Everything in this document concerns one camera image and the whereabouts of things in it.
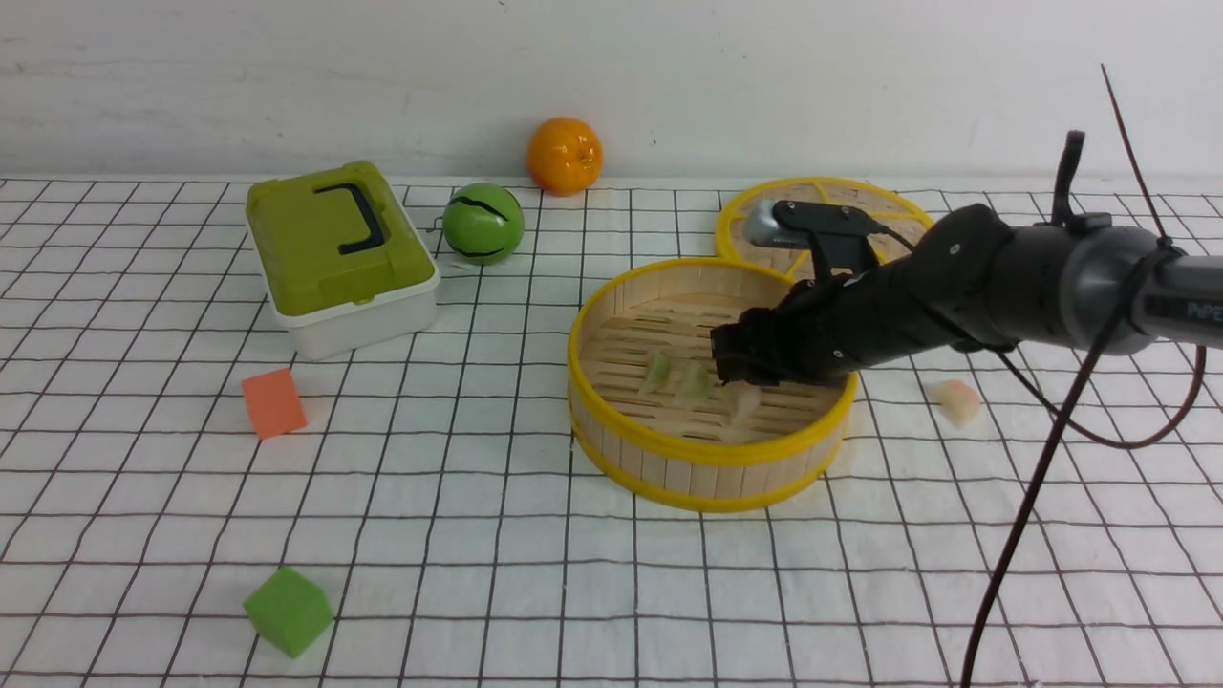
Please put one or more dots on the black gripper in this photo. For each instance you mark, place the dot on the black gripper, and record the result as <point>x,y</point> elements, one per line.
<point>823,330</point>

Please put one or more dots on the pink translucent dumpling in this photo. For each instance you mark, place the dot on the pink translucent dumpling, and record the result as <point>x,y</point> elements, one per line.
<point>959,402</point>
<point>743,400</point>

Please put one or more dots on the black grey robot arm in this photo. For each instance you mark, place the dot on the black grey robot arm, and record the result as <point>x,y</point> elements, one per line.
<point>971,282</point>

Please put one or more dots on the woven bamboo steamer lid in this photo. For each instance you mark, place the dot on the woven bamboo steamer lid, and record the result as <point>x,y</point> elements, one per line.
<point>884,206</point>

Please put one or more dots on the bamboo steamer tray yellow rims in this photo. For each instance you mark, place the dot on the bamboo steamer tray yellow rims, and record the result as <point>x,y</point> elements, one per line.
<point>693,459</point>

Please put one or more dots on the green translucent dumpling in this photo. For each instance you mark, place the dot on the green translucent dumpling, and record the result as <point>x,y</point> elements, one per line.
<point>658,366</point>
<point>694,386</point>

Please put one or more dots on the orange fruit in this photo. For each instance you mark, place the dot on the orange fruit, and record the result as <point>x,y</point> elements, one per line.
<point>565,156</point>

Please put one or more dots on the green ball black stripes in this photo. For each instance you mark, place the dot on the green ball black stripes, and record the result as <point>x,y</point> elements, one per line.
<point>483,223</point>

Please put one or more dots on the green lid white storage box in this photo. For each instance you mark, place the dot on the green lid white storage box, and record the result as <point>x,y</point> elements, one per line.
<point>342,264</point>

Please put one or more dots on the orange foam cube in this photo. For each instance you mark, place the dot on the orange foam cube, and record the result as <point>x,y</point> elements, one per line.
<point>273,405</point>

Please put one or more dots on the green foam cube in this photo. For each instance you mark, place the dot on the green foam cube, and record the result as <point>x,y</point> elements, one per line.
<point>289,611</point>

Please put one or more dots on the white black grid tablecloth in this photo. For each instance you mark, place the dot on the white black grid tablecloth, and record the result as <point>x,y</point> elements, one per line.
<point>436,495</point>

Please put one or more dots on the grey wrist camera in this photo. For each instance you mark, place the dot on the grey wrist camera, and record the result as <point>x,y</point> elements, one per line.
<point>835,236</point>

